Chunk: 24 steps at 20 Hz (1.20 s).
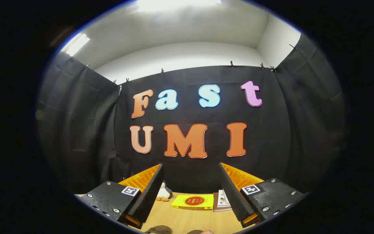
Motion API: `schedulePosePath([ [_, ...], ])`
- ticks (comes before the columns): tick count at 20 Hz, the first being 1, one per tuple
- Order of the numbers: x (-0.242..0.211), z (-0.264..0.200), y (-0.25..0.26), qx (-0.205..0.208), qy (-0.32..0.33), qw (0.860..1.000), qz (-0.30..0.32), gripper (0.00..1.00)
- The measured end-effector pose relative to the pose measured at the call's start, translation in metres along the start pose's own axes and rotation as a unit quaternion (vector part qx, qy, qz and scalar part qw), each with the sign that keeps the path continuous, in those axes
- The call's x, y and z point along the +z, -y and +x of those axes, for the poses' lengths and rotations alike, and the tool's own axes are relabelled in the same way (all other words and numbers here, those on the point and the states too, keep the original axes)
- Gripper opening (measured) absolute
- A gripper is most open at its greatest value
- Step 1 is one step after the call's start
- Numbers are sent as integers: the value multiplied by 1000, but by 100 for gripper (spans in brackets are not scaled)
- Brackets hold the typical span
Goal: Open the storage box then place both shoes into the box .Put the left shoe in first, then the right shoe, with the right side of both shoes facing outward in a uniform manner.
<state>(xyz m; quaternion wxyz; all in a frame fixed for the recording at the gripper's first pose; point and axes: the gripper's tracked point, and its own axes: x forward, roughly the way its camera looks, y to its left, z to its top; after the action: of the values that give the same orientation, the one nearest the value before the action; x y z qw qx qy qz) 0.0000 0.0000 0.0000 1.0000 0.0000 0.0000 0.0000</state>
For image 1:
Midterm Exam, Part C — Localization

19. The yellow book with red label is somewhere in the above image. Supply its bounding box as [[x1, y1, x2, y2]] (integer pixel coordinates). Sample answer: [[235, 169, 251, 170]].
[[171, 194, 214, 210]]

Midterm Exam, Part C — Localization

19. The row of black cloth clips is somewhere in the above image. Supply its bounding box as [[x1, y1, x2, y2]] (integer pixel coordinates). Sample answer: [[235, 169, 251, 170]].
[[85, 44, 298, 85]]

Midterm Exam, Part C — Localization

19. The fluorescent tube light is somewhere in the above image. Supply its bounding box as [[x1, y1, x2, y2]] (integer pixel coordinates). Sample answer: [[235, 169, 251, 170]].
[[60, 32, 91, 57]]

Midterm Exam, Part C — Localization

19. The penguin plush toy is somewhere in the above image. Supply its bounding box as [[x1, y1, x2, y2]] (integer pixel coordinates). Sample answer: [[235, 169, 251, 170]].
[[156, 181, 173, 202]]

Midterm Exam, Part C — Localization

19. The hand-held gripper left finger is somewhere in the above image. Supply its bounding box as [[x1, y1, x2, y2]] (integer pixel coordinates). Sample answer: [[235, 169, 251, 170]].
[[78, 163, 165, 229]]

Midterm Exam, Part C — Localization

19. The ceiling light panel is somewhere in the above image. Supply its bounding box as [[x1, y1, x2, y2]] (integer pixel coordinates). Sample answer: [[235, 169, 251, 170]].
[[137, 0, 221, 13]]

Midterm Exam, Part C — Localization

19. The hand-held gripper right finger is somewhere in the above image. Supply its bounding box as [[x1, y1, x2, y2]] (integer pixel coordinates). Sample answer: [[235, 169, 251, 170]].
[[218, 162, 306, 228]]

